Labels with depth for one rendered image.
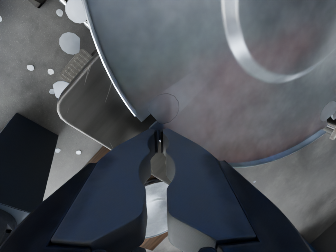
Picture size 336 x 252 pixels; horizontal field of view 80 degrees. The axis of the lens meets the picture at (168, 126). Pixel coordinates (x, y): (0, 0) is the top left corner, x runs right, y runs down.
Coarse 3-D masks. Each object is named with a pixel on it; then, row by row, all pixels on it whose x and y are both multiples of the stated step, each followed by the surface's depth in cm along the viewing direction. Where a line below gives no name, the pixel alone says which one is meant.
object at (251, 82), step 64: (128, 0) 11; (192, 0) 12; (256, 0) 12; (320, 0) 14; (128, 64) 12; (192, 64) 13; (256, 64) 14; (320, 64) 17; (192, 128) 16; (256, 128) 18; (320, 128) 21
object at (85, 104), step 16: (96, 64) 12; (80, 80) 12; (96, 80) 12; (64, 96) 12; (80, 96) 12; (96, 96) 12; (112, 96) 13; (64, 112) 12; (80, 112) 12; (96, 112) 13; (112, 112) 13; (128, 112) 13; (80, 128) 13; (96, 128) 13; (112, 128) 14; (128, 128) 14; (144, 128) 14; (112, 144) 14; (160, 144) 15; (160, 160) 16; (160, 176) 17
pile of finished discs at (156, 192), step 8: (144, 184) 72; (152, 184) 72; (160, 184) 74; (152, 192) 74; (160, 192) 75; (152, 200) 75; (160, 200) 76; (152, 208) 77; (160, 208) 78; (152, 216) 78; (160, 216) 80; (152, 224) 81; (160, 224) 83; (152, 232) 84; (160, 232) 85
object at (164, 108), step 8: (160, 96) 14; (168, 96) 14; (152, 104) 14; (160, 104) 14; (168, 104) 14; (176, 104) 14; (152, 112) 14; (160, 112) 14; (168, 112) 14; (176, 112) 14; (160, 120) 14; (168, 120) 15
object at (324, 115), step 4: (328, 104) 20; (332, 104) 20; (324, 108) 20; (328, 108) 20; (332, 108) 21; (324, 112) 20; (328, 112) 21; (332, 112) 21; (320, 116) 21; (324, 116) 21; (328, 116) 21; (324, 120) 21
